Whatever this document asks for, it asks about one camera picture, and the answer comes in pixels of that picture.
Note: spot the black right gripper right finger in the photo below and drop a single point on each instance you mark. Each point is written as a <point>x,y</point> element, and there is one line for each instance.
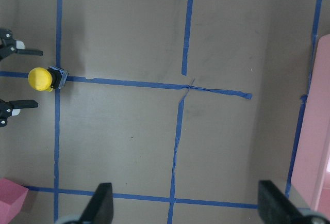
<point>274,207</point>

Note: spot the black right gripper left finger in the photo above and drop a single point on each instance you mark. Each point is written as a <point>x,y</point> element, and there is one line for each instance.
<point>100,207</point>

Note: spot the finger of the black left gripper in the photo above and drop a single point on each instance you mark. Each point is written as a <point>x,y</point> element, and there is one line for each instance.
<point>24,104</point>
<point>32,52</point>

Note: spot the yellow push button switch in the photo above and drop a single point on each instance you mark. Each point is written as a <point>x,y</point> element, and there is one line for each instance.
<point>52,78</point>

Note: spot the pink plastic bin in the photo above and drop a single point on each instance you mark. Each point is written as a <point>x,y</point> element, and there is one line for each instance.
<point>310,175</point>

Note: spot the pink foam cube centre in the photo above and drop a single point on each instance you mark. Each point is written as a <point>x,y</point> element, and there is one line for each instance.
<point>12,198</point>

